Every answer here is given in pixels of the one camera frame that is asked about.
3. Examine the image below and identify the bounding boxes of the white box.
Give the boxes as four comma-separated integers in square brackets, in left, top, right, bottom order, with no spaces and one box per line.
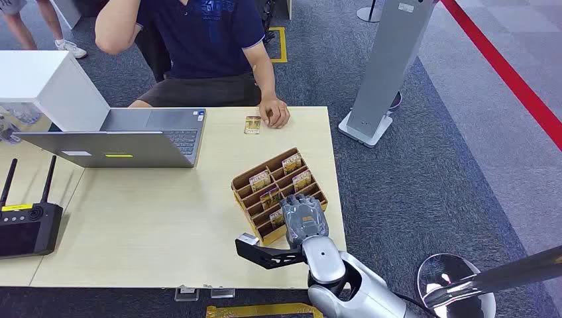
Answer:
[0,50,111,133]

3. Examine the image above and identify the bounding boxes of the wooden card holder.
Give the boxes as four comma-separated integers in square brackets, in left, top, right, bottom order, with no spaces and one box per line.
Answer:
[231,147,329,247]

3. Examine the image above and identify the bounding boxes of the person standing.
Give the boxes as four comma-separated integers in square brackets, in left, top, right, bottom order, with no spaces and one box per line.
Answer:
[0,0,88,60]

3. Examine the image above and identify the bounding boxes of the person's left hand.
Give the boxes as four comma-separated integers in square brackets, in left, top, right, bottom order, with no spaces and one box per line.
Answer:
[258,98,292,130]

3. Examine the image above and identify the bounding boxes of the clear plastic bag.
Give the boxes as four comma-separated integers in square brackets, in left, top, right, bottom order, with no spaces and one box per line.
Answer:
[0,102,44,146]

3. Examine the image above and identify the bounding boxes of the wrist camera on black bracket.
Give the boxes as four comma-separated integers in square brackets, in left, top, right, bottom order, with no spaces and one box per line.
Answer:
[235,233,307,270]

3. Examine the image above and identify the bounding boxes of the grey kiosk stand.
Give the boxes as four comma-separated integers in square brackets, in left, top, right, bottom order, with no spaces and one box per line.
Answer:
[337,0,440,149]

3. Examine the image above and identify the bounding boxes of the gold printed card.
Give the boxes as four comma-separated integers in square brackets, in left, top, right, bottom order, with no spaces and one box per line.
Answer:
[282,153,304,176]
[260,187,282,211]
[268,209,286,229]
[292,170,313,192]
[244,115,262,135]
[249,170,272,193]

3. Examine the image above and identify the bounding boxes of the black remote controller with antennas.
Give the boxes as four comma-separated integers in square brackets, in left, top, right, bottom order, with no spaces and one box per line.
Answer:
[0,155,64,260]

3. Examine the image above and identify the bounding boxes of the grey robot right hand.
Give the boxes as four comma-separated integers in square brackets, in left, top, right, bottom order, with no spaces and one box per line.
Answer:
[279,193,329,248]

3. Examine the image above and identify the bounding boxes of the stanchion base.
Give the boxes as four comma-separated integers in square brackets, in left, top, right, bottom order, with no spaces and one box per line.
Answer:
[356,0,384,23]

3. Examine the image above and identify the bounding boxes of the grey laptop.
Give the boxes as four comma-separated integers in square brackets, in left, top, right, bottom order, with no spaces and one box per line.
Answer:
[13,107,207,170]

